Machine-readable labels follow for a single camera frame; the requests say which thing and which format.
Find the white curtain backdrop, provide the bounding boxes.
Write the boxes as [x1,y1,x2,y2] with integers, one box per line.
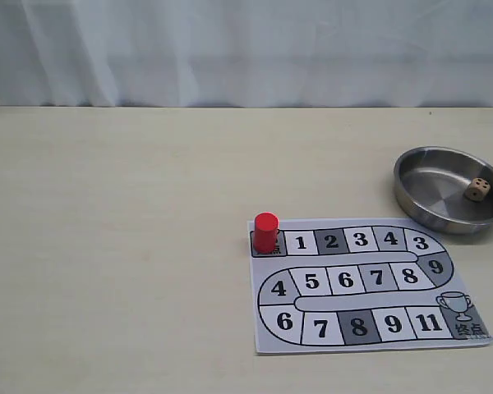
[0,1,493,108]

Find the wooden die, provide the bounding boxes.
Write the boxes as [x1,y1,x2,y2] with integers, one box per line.
[463,177,491,202]

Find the round stainless steel tray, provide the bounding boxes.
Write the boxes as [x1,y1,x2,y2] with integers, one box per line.
[394,146,493,235]

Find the paper game board sheet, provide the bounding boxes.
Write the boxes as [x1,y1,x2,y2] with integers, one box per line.
[250,218,493,354]

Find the red cylinder game piece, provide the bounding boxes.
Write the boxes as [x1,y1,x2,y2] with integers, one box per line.
[253,212,279,254]

